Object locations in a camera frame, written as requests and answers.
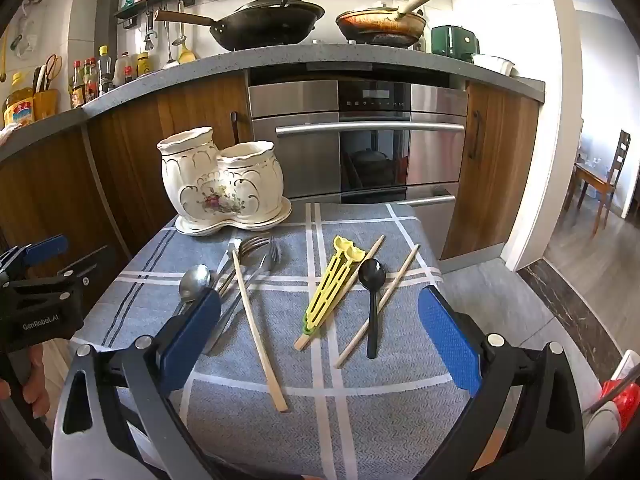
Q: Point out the metal spoon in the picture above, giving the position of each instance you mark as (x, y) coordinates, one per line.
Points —
(195, 280)

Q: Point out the person's left hand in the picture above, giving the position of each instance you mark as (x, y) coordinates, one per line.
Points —
(37, 385)

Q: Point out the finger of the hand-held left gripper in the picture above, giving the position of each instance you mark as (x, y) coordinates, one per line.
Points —
(80, 272)
(47, 249)

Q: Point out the black wall shelf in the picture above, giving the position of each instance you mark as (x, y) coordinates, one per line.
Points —
(160, 5)

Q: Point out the white floral ceramic utensil holder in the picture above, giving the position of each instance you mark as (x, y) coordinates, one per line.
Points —
(220, 180)

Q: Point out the white ceramic holder tray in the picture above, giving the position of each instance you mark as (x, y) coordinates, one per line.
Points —
(260, 221)

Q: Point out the black plastic spoon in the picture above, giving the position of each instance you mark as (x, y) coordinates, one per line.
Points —
(372, 280)

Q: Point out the black wok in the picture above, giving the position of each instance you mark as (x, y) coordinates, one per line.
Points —
(270, 25)

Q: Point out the wide wooden kitchen cabinet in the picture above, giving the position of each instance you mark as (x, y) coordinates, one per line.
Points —
(60, 195)

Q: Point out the yellow spatula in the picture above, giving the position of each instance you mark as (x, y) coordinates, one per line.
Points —
(186, 52)

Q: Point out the metal fork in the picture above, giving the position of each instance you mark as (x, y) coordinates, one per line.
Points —
(272, 260)
(255, 245)

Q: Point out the large yellow oil bottle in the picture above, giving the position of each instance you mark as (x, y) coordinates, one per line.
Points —
(19, 105)

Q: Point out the grey checked tablecloth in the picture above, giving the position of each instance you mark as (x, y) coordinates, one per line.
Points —
(320, 425)

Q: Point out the red white object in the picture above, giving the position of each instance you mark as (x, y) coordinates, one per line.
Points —
(620, 395)

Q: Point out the grey kitchen countertop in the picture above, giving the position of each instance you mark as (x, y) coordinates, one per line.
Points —
(150, 77)

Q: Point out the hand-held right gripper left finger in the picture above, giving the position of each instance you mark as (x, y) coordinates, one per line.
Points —
(192, 340)

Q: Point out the yellow squeeze bottle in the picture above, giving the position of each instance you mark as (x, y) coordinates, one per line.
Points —
(143, 65)

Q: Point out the dark sauce bottle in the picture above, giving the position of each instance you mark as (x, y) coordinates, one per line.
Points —
(77, 87)
(90, 82)

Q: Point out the white container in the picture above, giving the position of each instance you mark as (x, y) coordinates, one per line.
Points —
(495, 65)

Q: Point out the wooden dining chair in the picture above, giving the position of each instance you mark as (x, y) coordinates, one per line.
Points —
(614, 175)

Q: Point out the stainless steel built-in oven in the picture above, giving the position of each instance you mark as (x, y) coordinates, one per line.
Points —
(300, 160)

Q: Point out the yellow knife block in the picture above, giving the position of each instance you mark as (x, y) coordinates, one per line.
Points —
(46, 105)

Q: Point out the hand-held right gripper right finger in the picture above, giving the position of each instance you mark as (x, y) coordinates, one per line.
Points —
(450, 340)

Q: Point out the yellow green plastic utensil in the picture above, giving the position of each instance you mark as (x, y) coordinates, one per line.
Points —
(325, 285)

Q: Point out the bamboo chopstick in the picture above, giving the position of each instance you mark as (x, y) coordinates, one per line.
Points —
(257, 330)
(385, 300)
(372, 255)

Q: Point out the green air fryer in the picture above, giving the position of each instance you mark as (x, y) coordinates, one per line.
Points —
(452, 42)

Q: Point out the clear bottle yellow cap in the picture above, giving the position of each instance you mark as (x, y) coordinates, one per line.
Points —
(105, 72)

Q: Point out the narrow wooden cabinet door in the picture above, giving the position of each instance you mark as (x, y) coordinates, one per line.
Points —
(492, 170)

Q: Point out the brown frying pan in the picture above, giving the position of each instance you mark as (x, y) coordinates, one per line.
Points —
(380, 25)

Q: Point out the hanging metal ladle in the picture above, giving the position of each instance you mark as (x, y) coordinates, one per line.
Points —
(170, 57)

